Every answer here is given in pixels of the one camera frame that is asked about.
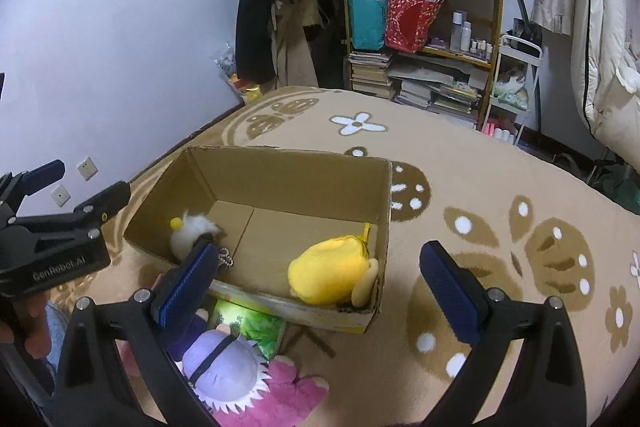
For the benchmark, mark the black hanging coat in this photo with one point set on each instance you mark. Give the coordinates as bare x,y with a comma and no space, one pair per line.
252,42

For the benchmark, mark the beige hanging coat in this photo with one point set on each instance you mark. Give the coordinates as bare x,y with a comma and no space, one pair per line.
292,52

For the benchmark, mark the small stack of books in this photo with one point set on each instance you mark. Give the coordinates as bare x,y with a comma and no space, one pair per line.
370,74

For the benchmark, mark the white trolley cart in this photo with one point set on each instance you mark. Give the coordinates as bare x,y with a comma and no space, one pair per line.
534,57

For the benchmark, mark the wide pile of books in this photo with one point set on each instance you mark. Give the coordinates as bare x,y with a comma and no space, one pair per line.
440,92

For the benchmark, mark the white duvet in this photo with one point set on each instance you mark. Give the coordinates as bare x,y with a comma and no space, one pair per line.
605,32

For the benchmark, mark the purple-haired plush doll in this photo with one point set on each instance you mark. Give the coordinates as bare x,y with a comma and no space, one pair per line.
225,367

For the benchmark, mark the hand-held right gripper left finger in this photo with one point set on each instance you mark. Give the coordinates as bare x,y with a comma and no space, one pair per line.
182,288

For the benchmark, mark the wooden shelf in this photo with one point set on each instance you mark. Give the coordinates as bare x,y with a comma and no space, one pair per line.
496,32

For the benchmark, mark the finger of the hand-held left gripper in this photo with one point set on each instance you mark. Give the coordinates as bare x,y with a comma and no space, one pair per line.
45,172
112,197

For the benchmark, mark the white wall socket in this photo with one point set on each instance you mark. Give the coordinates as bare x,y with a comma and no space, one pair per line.
87,168
60,195

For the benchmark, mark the teal bag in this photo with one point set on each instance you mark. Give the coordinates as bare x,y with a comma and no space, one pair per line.
365,17

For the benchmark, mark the brown cardboard box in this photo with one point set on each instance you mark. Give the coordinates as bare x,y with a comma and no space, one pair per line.
300,177

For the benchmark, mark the person's left hand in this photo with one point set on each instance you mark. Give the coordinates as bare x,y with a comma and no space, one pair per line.
34,334

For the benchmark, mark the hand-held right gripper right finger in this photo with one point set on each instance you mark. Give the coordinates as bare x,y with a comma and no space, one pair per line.
450,293

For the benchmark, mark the black dustpan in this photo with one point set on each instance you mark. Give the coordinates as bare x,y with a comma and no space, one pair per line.
526,29

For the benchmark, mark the beige flower patterned blanket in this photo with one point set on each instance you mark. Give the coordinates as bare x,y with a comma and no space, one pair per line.
450,167

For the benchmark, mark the short white bottle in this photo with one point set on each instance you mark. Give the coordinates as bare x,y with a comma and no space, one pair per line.
466,38

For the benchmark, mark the row of small bottles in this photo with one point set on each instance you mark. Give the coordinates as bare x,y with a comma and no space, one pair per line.
482,49

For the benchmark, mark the green printed packet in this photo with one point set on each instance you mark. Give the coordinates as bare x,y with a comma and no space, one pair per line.
255,329

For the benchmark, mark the yellow plush toy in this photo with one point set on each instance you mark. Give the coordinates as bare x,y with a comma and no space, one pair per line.
325,267

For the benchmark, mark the red patterned bag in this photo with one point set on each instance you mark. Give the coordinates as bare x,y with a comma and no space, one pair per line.
407,22

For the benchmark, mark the pink plush bear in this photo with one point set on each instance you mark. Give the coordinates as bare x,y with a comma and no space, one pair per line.
280,394

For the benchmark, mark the bag of colourful toys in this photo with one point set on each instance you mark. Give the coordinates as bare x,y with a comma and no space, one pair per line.
235,77

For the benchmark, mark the tall white bottle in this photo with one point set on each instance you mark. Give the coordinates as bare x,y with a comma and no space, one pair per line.
456,32

